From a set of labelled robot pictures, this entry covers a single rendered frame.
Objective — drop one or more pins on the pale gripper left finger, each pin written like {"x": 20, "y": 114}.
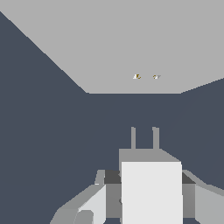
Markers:
{"x": 96, "y": 198}

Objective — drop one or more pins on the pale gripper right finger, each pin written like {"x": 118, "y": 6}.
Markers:
{"x": 201, "y": 201}

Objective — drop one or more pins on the white charger with two prongs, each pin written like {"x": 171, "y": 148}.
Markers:
{"x": 150, "y": 189}

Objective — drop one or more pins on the small distant white object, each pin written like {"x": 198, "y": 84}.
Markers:
{"x": 136, "y": 76}

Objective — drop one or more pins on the small distant tan object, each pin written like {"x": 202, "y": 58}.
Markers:
{"x": 156, "y": 77}

